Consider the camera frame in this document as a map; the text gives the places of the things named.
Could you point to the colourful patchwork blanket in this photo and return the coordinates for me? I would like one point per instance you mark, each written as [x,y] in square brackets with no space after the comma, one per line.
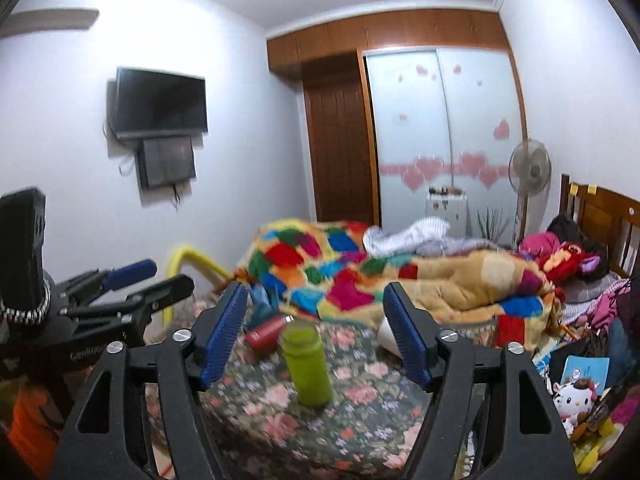
[340,270]

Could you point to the black bag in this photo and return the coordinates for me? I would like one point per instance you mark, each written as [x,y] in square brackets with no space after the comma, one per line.
[570,230]

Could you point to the standing fan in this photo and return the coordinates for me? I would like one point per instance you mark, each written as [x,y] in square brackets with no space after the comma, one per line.
[530,167]

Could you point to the blue booklet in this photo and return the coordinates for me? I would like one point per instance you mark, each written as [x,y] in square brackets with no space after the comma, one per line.
[585,372]

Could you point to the floral bed sheet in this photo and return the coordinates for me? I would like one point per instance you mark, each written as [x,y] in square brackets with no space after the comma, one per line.
[300,440]

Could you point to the wooden bed headboard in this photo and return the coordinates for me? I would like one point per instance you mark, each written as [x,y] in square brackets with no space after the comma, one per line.
[602,220]

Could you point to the white cup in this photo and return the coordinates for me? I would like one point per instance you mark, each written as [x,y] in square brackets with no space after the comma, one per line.
[387,336]

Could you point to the grey wall shelf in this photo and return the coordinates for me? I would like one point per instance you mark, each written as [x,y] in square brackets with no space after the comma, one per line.
[47,22]

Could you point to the white plush toy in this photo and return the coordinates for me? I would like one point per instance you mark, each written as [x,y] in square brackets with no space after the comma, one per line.
[575,402]

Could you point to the blue plastic bag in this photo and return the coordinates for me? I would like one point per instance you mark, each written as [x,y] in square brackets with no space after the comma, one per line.
[261,305]

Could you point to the green bottle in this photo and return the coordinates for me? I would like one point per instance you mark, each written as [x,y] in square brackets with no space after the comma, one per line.
[306,367]

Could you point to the pink cloth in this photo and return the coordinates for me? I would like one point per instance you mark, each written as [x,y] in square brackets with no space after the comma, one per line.
[539,245]

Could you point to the white striped cloth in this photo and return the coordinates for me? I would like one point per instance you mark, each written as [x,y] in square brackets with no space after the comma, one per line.
[410,237]

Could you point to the yellow padded rail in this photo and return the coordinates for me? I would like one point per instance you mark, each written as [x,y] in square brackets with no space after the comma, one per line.
[192,257]

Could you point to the red plush toy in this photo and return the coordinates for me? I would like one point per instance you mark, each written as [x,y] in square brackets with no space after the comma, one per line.
[562,262]

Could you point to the brown wooden door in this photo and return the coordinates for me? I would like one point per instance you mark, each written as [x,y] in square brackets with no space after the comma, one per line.
[340,150]

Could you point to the black wall television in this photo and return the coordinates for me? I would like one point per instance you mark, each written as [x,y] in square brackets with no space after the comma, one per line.
[160,102]

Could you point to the small white cabinet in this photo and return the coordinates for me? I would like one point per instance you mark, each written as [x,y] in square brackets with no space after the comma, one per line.
[447,212]

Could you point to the wooden wardrobe with white doors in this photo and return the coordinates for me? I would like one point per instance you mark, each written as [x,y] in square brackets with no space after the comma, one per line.
[425,110]

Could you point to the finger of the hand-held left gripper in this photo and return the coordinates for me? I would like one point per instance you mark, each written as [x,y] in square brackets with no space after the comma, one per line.
[165,291]
[131,271]

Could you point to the spiky potted plant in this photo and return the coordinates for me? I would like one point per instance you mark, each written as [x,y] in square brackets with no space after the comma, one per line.
[492,225]

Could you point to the red can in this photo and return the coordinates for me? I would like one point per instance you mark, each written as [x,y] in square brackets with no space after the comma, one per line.
[264,336]

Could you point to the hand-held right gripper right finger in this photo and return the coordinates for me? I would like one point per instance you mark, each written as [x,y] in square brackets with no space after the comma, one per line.
[407,340]

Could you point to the yellow toy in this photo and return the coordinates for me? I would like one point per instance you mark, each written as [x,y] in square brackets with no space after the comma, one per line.
[592,447]

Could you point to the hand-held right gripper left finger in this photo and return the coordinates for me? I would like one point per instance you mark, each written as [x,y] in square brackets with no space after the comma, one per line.
[223,338]

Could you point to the small black wall screen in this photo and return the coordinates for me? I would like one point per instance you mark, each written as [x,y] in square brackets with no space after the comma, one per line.
[167,160]

